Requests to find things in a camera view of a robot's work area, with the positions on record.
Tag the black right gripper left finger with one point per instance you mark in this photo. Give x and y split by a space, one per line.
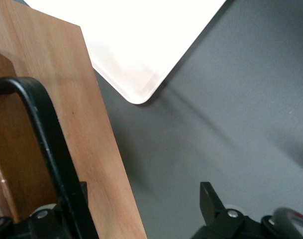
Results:
48 227

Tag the wooden block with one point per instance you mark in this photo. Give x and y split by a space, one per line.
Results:
74 94

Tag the beige plastic tray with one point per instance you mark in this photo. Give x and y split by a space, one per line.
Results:
141 37

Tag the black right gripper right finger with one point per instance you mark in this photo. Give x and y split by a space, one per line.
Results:
211 206

